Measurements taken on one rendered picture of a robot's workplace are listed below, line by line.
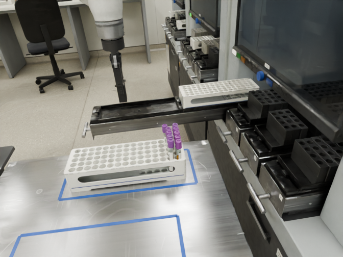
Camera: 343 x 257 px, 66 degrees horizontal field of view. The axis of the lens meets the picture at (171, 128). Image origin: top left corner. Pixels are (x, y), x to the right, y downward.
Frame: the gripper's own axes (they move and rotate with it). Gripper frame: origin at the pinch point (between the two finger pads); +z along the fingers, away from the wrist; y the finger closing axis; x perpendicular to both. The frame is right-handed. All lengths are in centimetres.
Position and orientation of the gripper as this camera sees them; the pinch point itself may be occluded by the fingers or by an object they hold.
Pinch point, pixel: (121, 92)
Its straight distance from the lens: 102.1
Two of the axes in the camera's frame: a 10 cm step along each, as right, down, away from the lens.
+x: -9.9, 1.3, -0.9
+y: -1.5, -5.3, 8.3
